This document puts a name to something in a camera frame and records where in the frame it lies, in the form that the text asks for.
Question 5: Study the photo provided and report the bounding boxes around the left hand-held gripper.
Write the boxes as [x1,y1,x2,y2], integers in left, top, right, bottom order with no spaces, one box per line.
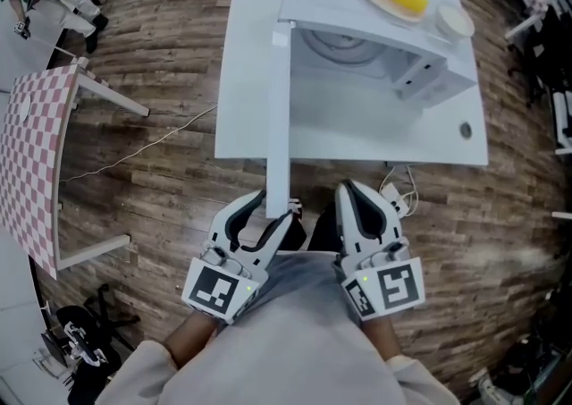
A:
[181,190,295,326]

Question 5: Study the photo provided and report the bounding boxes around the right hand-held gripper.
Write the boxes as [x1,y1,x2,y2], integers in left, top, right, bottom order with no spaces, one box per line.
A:
[332,179,426,320]

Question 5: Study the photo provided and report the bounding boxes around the white microwave door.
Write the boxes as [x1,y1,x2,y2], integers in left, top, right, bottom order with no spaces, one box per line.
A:
[265,21,296,220]

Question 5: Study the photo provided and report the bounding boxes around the person's left forearm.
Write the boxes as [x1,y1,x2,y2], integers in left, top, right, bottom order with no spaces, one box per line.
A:
[163,308,225,369]

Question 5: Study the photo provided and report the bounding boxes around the person's right forearm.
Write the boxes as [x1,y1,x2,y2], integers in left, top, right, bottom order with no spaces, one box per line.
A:
[360,314,404,363]

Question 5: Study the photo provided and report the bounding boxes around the glass microwave turntable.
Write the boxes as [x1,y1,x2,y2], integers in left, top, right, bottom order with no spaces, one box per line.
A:
[301,27,386,68]

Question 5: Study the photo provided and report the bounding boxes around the white power strip with plugs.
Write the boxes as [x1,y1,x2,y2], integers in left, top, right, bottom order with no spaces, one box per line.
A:
[379,182,411,218]

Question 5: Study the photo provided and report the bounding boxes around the person's black trousers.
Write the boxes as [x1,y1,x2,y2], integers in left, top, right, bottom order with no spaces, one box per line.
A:
[261,209,343,254]

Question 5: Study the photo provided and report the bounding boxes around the person's grey sweatshirt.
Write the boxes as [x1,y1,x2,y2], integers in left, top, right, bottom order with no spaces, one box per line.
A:
[96,250,462,405]

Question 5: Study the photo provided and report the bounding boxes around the black chair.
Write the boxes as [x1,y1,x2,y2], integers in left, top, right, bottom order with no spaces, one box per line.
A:
[55,283,140,392]

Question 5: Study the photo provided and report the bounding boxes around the spare hand-held gripper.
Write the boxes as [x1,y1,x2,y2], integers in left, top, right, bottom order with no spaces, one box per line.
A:
[63,321,109,367]

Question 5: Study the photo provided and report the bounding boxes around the white sneakers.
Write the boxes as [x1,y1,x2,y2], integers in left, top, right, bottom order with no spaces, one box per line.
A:
[476,370,511,405]

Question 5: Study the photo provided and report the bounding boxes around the white bowl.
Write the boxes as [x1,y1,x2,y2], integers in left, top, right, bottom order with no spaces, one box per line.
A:
[434,1,475,38]

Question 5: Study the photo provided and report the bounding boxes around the red checkered table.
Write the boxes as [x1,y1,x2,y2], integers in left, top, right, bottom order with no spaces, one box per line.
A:
[0,56,151,282]

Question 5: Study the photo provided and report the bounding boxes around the white floor cable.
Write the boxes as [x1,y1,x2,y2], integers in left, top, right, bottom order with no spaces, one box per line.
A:
[59,103,220,185]

